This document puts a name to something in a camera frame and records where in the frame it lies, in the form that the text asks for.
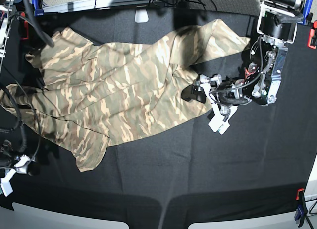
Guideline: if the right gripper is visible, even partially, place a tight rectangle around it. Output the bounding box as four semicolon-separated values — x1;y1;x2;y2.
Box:
0;140;37;196

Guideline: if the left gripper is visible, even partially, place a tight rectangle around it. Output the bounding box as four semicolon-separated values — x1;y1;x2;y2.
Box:
182;74;250;134

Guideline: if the camouflage t-shirt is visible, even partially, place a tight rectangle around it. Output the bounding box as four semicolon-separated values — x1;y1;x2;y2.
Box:
7;19;250;172

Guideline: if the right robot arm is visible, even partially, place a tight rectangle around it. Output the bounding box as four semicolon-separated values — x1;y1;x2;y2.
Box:
0;0;54;197

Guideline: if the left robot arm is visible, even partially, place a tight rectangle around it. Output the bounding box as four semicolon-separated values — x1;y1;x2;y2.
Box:
181;0;305;134

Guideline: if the black table cloth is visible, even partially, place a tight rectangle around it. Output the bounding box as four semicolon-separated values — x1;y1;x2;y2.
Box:
0;8;317;229

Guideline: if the orange blue clamp bottom right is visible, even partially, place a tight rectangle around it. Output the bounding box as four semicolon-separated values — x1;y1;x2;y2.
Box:
294;188;314;229

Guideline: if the orange clamp far right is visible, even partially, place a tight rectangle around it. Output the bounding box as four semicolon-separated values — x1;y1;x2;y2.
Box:
307;21;317;49

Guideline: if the white tab on cloth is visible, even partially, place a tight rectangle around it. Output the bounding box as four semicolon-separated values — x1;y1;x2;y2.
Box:
134;6;149;24

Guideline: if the blue clamp top right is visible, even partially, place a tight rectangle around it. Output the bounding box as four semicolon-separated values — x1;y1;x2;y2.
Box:
302;0;313;25

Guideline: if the orange clamp far left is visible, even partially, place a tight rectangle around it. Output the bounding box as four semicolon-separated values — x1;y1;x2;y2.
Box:
19;18;29;40

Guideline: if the blue clamp top left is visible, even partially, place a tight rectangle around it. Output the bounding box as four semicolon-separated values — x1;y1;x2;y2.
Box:
31;0;44;16

